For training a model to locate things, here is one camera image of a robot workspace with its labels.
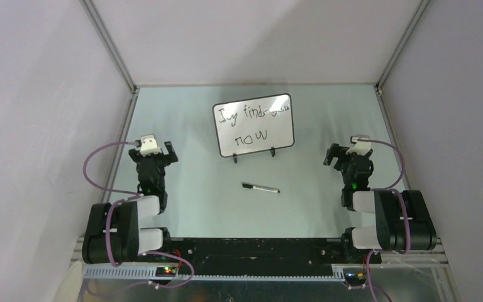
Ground aluminium frame rail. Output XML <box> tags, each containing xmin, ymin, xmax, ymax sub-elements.
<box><xmin>74</xmin><ymin>238</ymin><xmax>448</xmax><ymax>281</ymax></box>

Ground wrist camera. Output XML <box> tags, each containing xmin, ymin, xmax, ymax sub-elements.
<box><xmin>345</xmin><ymin>135</ymin><xmax>372</xmax><ymax>156</ymax></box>
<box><xmin>139</xmin><ymin>134</ymin><xmax>162</xmax><ymax>157</ymax></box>

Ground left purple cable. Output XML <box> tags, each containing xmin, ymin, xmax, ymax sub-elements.
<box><xmin>82</xmin><ymin>140</ymin><xmax>196</xmax><ymax>290</ymax></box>

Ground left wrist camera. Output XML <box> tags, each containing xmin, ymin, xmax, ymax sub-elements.
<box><xmin>139</xmin><ymin>134</ymin><xmax>162</xmax><ymax>157</ymax></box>

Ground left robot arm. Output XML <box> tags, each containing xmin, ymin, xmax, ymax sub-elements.
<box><xmin>82</xmin><ymin>136</ymin><xmax>178</xmax><ymax>267</ymax></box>

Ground black framed whiteboard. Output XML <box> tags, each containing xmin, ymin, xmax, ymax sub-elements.
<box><xmin>212</xmin><ymin>93</ymin><xmax>295</xmax><ymax>158</ymax></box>

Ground black white marker pen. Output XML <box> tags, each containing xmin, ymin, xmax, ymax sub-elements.
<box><xmin>242</xmin><ymin>182</ymin><xmax>280</xmax><ymax>194</ymax></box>

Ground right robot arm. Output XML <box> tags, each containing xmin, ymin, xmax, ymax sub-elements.
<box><xmin>323</xmin><ymin>140</ymin><xmax>438</xmax><ymax>263</ymax></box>

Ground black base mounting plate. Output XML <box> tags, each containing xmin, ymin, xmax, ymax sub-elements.
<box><xmin>133</xmin><ymin>237</ymin><xmax>382</xmax><ymax>277</ymax></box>

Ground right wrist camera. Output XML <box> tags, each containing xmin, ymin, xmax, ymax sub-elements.
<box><xmin>345</xmin><ymin>135</ymin><xmax>372</xmax><ymax>156</ymax></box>

